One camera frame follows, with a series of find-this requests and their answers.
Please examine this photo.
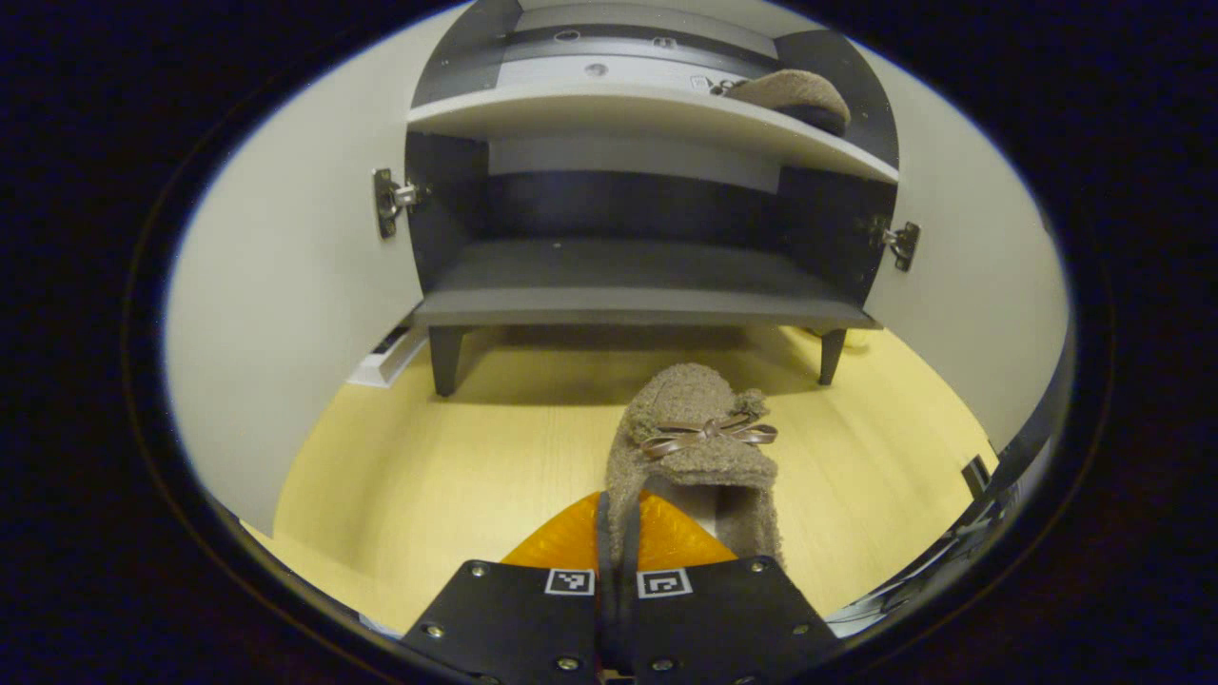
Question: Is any brown fuzzy slipper shoe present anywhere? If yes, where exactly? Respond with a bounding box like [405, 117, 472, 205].
[604, 362, 786, 572]
[723, 68, 853, 137]

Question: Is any light grey shoe cabinet door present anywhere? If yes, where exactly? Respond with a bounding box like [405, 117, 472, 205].
[852, 43, 1071, 453]
[164, 10, 467, 538]

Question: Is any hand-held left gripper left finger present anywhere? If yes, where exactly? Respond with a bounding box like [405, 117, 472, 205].
[400, 490, 615, 685]

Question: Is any white plastic strip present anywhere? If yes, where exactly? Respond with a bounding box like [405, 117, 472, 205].
[347, 323, 429, 388]

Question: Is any light grey cabinet shelf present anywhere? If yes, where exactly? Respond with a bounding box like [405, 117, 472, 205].
[407, 81, 900, 184]

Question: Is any dark cabinet leg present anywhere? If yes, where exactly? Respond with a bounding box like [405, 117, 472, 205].
[818, 328, 848, 386]
[428, 326, 469, 397]

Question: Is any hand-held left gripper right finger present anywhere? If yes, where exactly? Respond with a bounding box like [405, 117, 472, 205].
[619, 490, 843, 685]

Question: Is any grey shoe cabinet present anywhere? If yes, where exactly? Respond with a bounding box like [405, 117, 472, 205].
[404, 0, 900, 397]

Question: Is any metal door hinge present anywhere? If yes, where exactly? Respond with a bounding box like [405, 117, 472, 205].
[373, 168, 429, 239]
[866, 214, 922, 272]

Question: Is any dark grey cabinet base shelf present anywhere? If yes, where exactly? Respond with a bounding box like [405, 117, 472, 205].
[414, 238, 881, 330]

